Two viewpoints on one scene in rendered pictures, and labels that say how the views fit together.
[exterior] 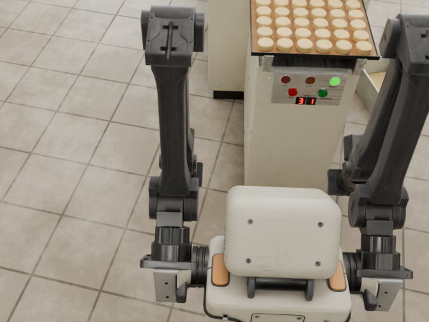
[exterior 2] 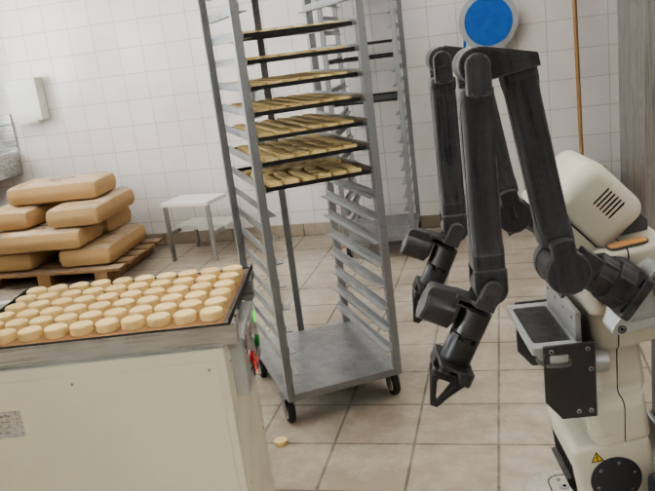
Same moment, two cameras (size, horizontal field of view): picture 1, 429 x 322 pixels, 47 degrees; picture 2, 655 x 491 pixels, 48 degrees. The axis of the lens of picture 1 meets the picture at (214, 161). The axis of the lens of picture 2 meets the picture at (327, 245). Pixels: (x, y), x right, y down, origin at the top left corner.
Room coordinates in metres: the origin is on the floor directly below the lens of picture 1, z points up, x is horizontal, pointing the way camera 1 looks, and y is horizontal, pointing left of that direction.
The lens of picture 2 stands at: (0.95, 1.34, 1.43)
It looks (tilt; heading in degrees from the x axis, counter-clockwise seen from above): 15 degrees down; 272
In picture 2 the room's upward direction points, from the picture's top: 7 degrees counter-clockwise
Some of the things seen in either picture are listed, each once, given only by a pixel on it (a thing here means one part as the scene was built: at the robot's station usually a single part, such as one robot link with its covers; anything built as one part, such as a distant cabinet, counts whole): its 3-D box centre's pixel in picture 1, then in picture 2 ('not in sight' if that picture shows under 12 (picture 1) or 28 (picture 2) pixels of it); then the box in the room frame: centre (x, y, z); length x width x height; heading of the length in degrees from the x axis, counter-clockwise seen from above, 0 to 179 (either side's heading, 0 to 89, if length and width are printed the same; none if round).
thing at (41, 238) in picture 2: not in sight; (47, 236); (3.20, -3.90, 0.34); 0.72 x 0.42 x 0.15; 172
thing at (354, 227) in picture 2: not in sight; (349, 224); (0.98, -1.72, 0.69); 0.64 x 0.03 x 0.03; 109
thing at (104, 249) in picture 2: not in sight; (104, 244); (2.86, -4.07, 0.19); 0.72 x 0.42 x 0.15; 82
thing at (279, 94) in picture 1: (308, 86); (246, 345); (1.25, -0.31, 0.77); 0.24 x 0.04 x 0.14; 89
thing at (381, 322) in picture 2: not in sight; (359, 304); (0.98, -1.72, 0.33); 0.64 x 0.03 x 0.03; 109
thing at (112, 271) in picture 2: not in sight; (71, 263); (3.16, -4.11, 0.06); 1.20 x 0.80 x 0.11; 170
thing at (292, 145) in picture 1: (288, 85); (123, 477); (1.61, -0.31, 0.45); 0.70 x 0.34 x 0.90; 179
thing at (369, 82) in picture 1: (383, 85); not in sight; (2.03, -0.91, 0.08); 0.30 x 0.22 x 0.16; 15
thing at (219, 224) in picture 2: not in sight; (203, 224); (2.11, -4.16, 0.23); 0.44 x 0.44 x 0.46; 70
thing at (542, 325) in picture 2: not in sight; (557, 342); (0.56, -0.13, 0.77); 0.28 x 0.16 x 0.22; 89
